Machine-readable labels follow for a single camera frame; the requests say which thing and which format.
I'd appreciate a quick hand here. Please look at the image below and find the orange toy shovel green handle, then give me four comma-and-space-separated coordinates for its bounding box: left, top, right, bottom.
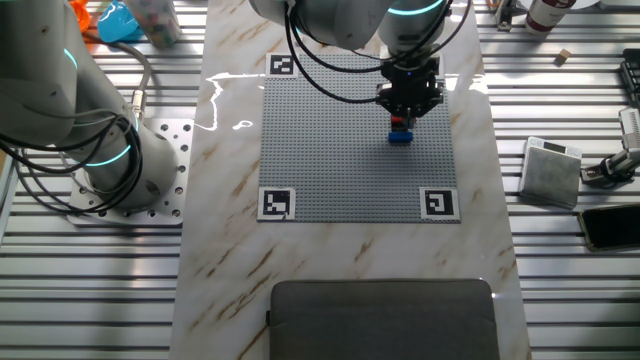
69, 0, 94, 34

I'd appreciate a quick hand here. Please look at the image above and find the grey fabric pad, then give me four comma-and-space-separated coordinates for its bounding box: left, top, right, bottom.
266, 278, 501, 360

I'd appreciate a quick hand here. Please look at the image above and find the black cable bundle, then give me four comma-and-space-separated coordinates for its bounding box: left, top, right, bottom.
0, 112, 144, 216

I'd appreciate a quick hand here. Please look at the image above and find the red white can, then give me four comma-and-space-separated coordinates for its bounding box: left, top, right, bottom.
524, 0, 576, 35

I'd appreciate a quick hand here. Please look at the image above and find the black looped wrist cable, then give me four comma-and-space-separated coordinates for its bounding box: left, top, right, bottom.
283, 4, 381, 105

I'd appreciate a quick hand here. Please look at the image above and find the silver digital scale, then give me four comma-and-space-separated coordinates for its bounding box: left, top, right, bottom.
518, 136, 584, 210

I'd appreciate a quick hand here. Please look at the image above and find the silver camera on clamp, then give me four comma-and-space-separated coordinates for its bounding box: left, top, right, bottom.
579, 107, 640, 189

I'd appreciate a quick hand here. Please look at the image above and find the grey Lego baseplate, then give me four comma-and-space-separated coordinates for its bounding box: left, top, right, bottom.
257, 52, 462, 225

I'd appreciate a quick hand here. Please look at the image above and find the clear plastic cup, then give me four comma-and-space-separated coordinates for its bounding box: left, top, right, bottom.
123, 0, 183, 50

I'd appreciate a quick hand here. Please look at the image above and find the grey braided hose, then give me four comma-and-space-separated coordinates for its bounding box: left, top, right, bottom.
84, 34, 153, 124

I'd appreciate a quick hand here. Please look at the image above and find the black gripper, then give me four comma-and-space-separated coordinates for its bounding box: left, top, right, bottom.
374, 58, 447, 132

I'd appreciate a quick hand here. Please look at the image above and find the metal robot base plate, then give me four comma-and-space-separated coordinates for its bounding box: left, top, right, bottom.
68, 118, 195, 226

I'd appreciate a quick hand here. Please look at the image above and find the black keyboard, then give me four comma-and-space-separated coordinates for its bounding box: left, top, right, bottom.
619, 47, 640, 109

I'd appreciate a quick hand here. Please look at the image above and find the black smartphone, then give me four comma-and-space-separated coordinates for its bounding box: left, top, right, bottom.
577, 202, 640, 253

